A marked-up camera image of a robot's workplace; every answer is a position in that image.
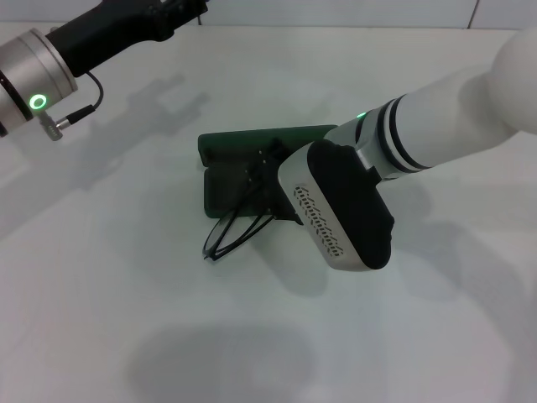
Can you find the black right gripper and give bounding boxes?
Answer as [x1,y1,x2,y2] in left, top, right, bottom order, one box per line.
[244,137,303,228]

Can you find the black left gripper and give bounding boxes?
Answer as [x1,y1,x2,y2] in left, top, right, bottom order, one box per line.
[44,0,211,80]

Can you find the green glasses case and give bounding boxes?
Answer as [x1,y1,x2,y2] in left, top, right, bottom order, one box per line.
[196,123,339,220]

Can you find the black glasses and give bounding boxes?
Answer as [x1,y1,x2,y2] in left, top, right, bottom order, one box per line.
[201,165,279,262]

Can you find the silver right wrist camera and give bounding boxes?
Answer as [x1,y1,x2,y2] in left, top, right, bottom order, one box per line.
[275,140,396,273]

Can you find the left gripper connector cable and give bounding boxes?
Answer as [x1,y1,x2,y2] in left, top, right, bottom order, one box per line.
[39,71,105,142]

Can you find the thin red wall cable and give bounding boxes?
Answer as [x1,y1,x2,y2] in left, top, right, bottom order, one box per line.
[464,0,482,31]

